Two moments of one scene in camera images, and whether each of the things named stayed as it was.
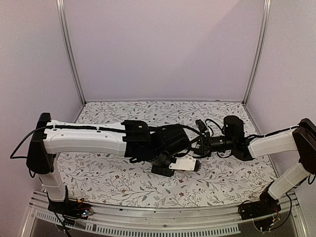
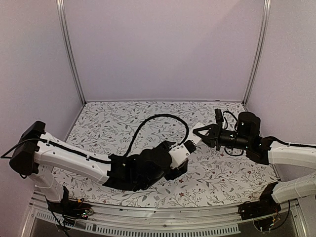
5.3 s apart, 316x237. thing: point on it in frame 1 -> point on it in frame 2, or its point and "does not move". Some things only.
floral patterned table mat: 112,181 does not move
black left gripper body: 155,170 -> 177,174
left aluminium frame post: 62,26 does not move
